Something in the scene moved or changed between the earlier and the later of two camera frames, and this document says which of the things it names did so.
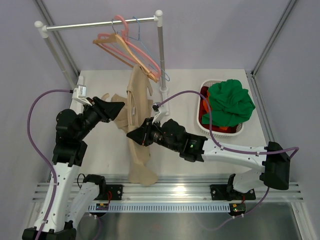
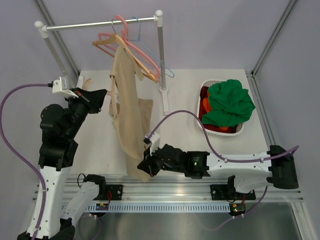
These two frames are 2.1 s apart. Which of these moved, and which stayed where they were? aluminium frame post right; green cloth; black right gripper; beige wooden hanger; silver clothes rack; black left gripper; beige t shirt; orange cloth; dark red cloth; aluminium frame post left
Moved: black right gripper; beige t shirt; black left gripper; beige wooden hanger
Stayed: aluminium frame post right; silver clothes rack; orange cloth; aluminium frame post left; green cloth; dark red cloth
